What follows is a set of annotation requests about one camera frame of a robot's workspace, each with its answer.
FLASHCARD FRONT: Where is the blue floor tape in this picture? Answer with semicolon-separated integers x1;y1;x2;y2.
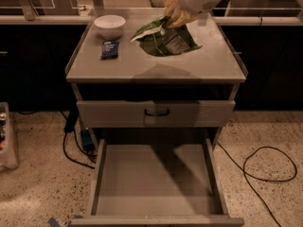
47;215;82;227

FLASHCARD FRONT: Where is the black drawer handle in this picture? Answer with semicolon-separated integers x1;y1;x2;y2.
144;109;170;117

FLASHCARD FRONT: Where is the open grey middle drawer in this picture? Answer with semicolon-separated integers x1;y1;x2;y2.
71;140;244;227

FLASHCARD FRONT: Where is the white ceramic bowl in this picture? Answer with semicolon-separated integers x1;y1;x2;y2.
94;15;126;40

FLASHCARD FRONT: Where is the dark blue snack packet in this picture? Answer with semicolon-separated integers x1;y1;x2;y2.
101;41;119;60

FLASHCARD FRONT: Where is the closed grey top drawer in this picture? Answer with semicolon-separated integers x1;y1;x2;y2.
77;100;235;128

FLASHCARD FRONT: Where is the black floor cable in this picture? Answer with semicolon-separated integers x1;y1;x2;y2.
60;110;98;170
217;141;298;227

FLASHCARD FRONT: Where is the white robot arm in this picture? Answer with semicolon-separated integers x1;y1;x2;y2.
164;0;222;28

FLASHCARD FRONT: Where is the grey drawer cabinet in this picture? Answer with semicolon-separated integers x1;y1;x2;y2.
64;7;249;227

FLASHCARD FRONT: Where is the black floor cable left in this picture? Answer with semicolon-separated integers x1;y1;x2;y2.
60;110;98;170

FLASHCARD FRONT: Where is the black power plug block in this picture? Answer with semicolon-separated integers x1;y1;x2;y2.
64;105;79;133

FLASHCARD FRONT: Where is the black floor cable right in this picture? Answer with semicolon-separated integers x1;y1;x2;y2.
217;141;298;227

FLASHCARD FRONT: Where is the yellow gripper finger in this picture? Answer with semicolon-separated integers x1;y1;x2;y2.
164;0;177;17
166;7;201;28

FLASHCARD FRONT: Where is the blue power adapter box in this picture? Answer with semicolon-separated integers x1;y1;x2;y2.
80;130;94;148

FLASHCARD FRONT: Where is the clear plastic storage bin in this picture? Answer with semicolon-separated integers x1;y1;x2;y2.
0;102;19;172

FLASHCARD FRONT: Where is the green jalapeno chip bag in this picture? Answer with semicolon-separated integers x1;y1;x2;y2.
131;16;201;57

